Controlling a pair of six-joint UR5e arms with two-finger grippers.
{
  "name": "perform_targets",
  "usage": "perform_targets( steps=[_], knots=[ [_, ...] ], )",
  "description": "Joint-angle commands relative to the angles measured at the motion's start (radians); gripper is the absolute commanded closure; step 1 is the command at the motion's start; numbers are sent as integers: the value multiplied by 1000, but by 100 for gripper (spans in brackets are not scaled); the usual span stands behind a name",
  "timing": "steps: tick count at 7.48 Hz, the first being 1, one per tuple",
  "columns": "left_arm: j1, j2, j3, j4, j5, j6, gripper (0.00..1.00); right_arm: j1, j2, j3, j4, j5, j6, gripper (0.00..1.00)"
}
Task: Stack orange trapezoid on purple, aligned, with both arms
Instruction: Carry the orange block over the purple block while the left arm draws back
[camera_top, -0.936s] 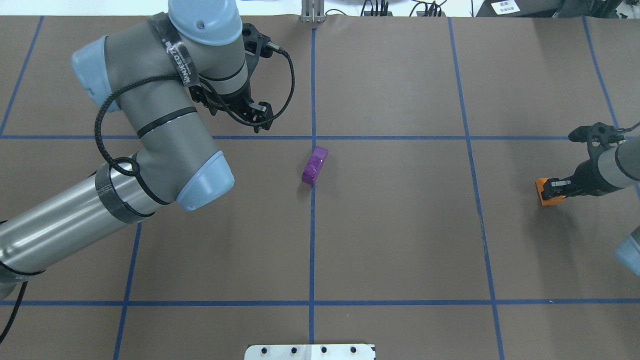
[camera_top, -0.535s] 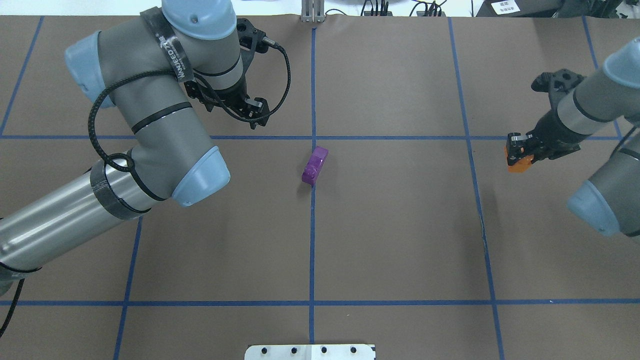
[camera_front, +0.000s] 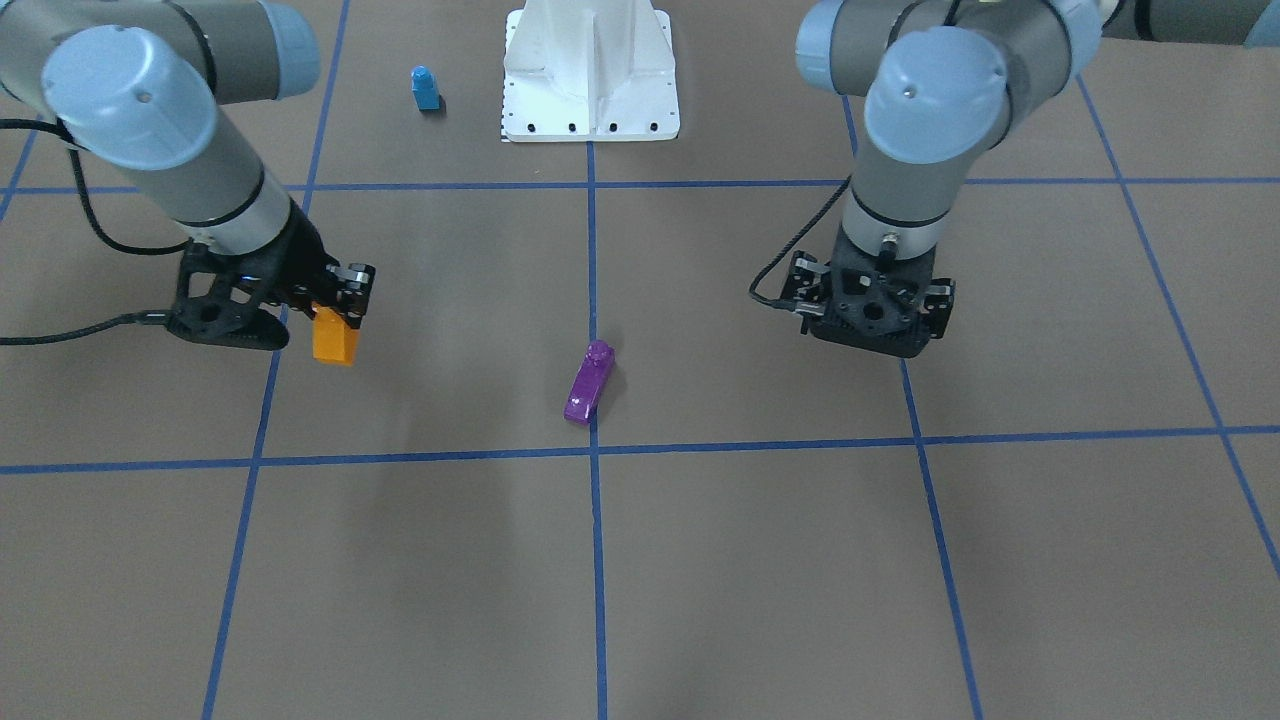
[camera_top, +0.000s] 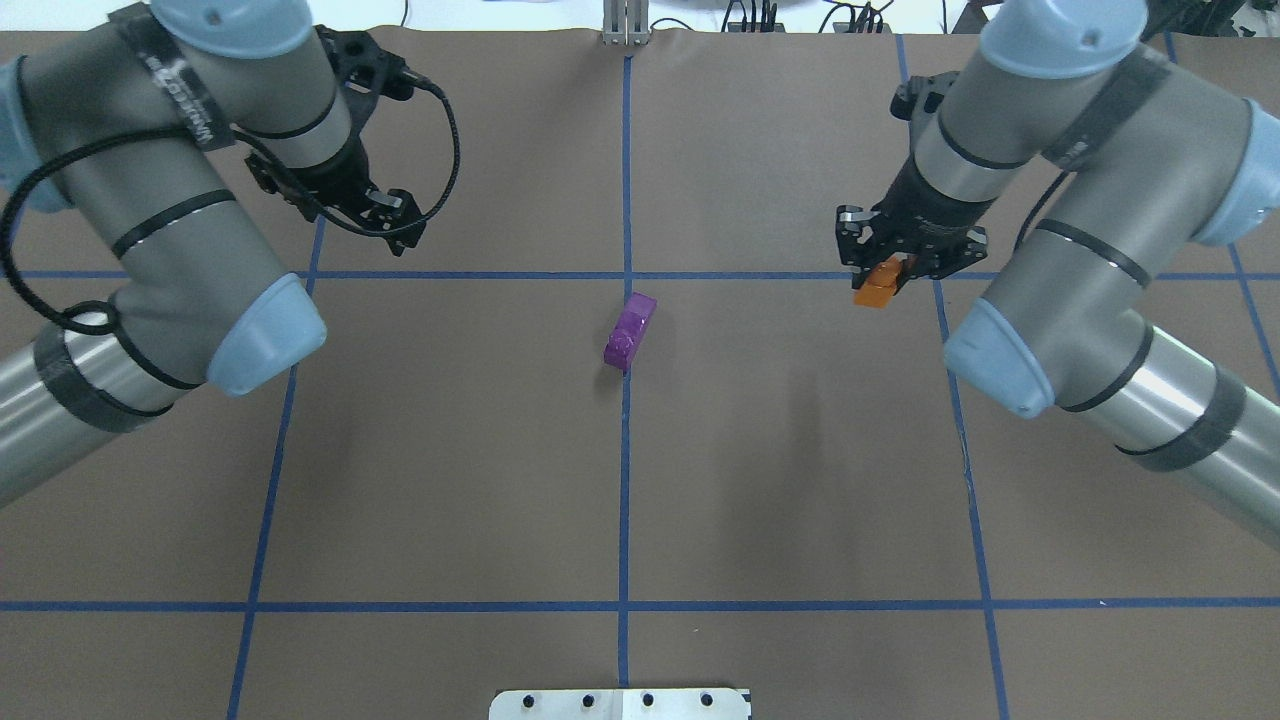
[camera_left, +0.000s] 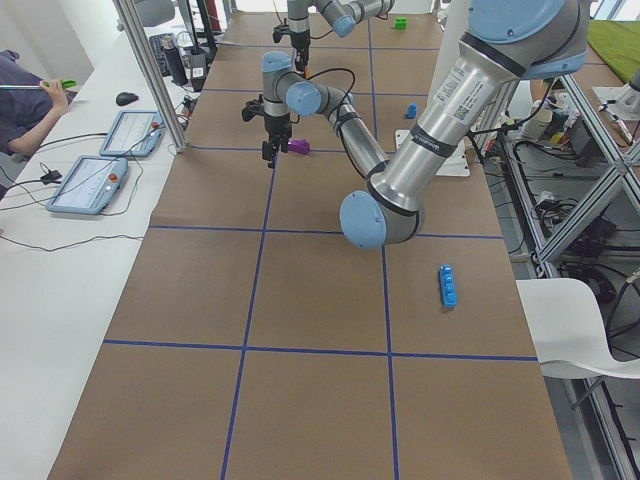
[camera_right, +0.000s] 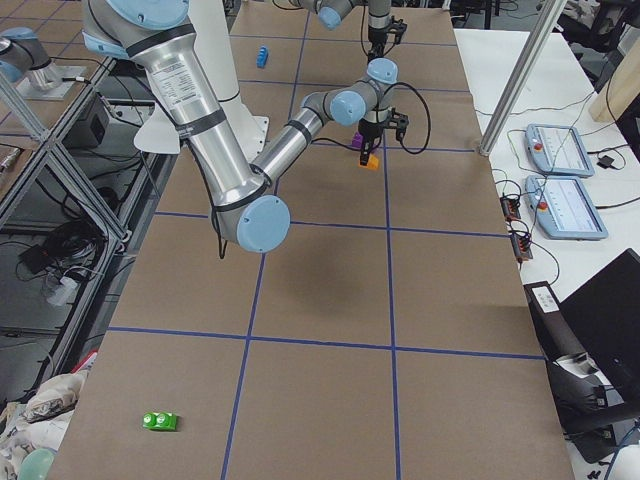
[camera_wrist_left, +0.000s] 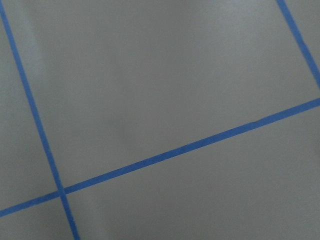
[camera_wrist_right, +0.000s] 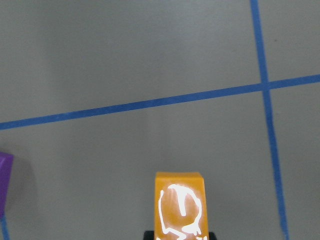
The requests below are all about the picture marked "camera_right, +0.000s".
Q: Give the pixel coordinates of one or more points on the aluminium frame post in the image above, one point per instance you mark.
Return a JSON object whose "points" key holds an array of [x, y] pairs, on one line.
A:
{"points": [[527, 59]]}

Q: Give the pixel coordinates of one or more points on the lower teach pendant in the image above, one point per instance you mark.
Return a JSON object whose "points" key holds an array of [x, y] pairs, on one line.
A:
{"points": [[563, 209]]}

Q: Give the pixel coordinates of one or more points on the brown paper table mat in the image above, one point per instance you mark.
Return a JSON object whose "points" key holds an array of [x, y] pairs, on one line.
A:
{"points": [[388, 337]]}

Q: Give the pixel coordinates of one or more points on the upper teach pendant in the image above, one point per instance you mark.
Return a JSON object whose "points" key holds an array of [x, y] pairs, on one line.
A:
{"points": [[558, 150]]}

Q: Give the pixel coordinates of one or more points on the orange trapezoid block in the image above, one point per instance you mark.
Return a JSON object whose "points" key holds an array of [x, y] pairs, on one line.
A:
{"points": [[369, 163]]}

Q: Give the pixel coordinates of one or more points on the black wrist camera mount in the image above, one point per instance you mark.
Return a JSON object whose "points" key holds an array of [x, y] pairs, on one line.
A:
{"points": [[399, 123], [395, 30]]}

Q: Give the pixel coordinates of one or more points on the long blue block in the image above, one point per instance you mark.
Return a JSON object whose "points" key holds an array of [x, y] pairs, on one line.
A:
{"points": [[262, 56]]}

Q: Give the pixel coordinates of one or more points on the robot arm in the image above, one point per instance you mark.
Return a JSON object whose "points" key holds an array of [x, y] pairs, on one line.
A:
{"points": [[185, 50], [331, 15]]}

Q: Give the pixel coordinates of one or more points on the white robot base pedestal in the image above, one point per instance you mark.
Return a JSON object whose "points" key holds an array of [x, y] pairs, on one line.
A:
{"points": [[213, 48]]}

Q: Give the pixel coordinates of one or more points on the green two-stud block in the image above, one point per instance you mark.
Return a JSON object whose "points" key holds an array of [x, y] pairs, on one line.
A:
{"points": [[160, 421]]}

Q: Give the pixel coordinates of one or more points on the purple trapezoid block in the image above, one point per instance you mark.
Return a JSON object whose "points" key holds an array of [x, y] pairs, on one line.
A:
{"points": [[356, 141]]}

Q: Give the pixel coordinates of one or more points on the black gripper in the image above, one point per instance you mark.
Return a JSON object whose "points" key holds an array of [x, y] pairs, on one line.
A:
{"points": [[370, 131], [377, 39]]}

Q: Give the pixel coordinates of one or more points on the teach pendant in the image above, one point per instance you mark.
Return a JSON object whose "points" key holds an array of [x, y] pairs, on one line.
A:
{"points": [[563, 209], [558, 150]]}

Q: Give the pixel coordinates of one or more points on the black laptop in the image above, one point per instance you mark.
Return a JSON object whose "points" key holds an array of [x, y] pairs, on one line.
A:
{"points": [[604, 315]]}

